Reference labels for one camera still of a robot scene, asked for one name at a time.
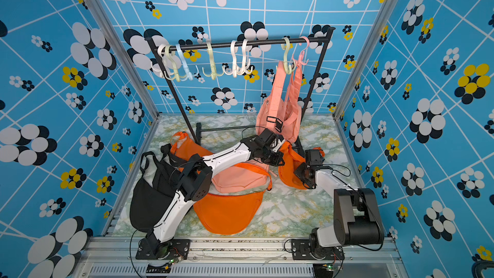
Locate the pink hook rightmost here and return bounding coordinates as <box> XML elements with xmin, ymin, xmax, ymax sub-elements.
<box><xmin>292</xmin><ymin>36</ymin><xmax>311</xmax><ymax>67</ymax></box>

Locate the black clothes rack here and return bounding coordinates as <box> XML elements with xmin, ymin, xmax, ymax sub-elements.
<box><xmin>144</xmin><ymin>26</ymin><xmax>334</xmax><ymax>124</ymax></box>

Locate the light blue hook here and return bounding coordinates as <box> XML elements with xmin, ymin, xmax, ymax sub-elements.
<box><xmin>176</xmin><ymin>44</ymin><xmax>196</xmax><ymax>81</ymax></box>

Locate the pink bag large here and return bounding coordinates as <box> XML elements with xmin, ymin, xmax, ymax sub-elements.
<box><xmin>256</xmin><ymin>61</ymin><xmax>291</xmax><ymax>140</ymax></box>

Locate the aluminium corner post left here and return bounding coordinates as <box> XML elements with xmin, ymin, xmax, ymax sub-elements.
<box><xmin>85</xmin><ymin>0</ymin><xmax>159</xmax><ymax>120</ymax></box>

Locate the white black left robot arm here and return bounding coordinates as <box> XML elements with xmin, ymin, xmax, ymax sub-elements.
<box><xmin>129</xmin><ymin>129</ymin><xmax>285</xmax><ymax>260</ymax></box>

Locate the white hook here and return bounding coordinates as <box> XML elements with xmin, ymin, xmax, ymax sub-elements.
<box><xmin>222</xmin><ymin>40</ymin><xmax>242</xmax><ymax>78</ymax></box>
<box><xmin>152</xmin><ymin>44</ymin><xmax>171</xmax><ymax>81</ymax></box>
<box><xmin>237</xmin><ymin>39</ymin><xmax>250</xmax><ymax>75</ymax></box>

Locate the green hook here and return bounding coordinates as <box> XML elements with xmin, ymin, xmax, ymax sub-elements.
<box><xmin>203</xmin><ymin>42</ymin><xmax>223</xmax><ymax>81</ymax></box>
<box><xmin>164</xmin><ymin>45</ymin><xmax>186</xmax><ymax>82</ymax></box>
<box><xmin>283</xmin><ymin>37</ymin><xmax>295</xmax><ymax>75</ymax></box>

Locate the orange bag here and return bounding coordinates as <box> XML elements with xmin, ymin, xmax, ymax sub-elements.
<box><xmin>170</xmin><ymin>131</ymin><xmax>212</xmax><ymax>162</ymax></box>
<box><xmin>193</xmin><ymin>171</ymin><xmax>272</xmax><ymax>236</ymax></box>
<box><xmin>278</xmin><ymin>143</ymin><xmax>325</xmax><ymax>190</ymax></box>

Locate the aluminium corner post right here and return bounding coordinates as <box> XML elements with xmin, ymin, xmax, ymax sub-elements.
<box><xmin>333</xmin><ymin>0</ymin><xmax>398</xmax><ymax>120</ymax></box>

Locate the white hook leftmost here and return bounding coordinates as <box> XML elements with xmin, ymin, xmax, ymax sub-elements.
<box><xmin>152</xmin><ymin>44</ymin><xmax>171</xmax><ymax>81</ymax></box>

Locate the black bag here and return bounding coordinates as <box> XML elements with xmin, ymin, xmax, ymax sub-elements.
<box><xmin>129</xmin><ymin>144</ymin><xmax>188</xmax><ymax>232</ymax></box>

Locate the aluminium corner post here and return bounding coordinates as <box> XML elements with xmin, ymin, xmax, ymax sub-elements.
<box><xmin>85</xmin><ymin>0</ymin><xmax>159</xmax><ymax>120</ymax></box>
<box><xmin>333</xmin><ymin>0</ymin><xmax>398</xmax><ymax>120</ymax></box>

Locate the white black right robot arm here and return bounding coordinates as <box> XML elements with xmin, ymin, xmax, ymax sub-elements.
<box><xmin>295</xmin><ymin>149</ymin><xmax>385</xmax><ymax>260</ymax></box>

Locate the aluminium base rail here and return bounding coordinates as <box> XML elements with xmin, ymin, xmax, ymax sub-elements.
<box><xmin>73</xmin><ymin>237</ymin><xmax>408</xmax><ymax>277</ymax></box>

